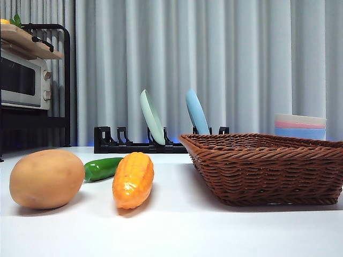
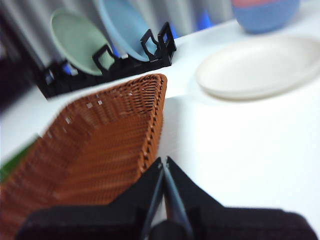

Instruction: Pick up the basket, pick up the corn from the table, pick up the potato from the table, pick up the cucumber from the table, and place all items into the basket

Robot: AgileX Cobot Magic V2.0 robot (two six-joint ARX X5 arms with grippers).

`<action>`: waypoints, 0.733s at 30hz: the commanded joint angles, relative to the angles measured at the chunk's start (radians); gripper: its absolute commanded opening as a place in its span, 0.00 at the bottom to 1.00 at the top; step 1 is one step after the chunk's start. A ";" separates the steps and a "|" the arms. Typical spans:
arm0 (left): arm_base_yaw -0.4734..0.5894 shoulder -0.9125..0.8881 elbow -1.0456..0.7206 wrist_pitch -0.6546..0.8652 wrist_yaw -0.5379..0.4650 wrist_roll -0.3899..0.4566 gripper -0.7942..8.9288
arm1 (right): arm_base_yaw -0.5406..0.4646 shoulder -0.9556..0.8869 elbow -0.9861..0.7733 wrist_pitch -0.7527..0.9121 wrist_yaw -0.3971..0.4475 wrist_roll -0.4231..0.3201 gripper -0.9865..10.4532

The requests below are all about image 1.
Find pink bowl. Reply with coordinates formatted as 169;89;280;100
274;120;327;130

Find black dish rack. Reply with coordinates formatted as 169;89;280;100
93;126;230;154

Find black metal shelf rack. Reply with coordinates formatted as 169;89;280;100
0;23;72;163

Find tan potato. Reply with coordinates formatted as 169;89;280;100
9;149;86;210

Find grey curtain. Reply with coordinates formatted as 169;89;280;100
0;0;343;147

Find wooden cutting board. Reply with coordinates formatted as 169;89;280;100
0;24;65;60

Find beige bowl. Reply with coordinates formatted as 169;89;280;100
274;113;329;127

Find green cucumber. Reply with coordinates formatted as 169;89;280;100
83;157;124;183

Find green leaves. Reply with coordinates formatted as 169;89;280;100
10;13;23;28

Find silver toaster oven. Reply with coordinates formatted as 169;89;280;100
0;49;53;111

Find pale green plate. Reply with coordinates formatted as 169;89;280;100
139;89;166;146

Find orange corn cob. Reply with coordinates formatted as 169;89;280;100
111;152;155;209

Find light blue plate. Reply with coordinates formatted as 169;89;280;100
185;88;211;135

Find brown wicker basket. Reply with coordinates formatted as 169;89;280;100
178;133;343;207

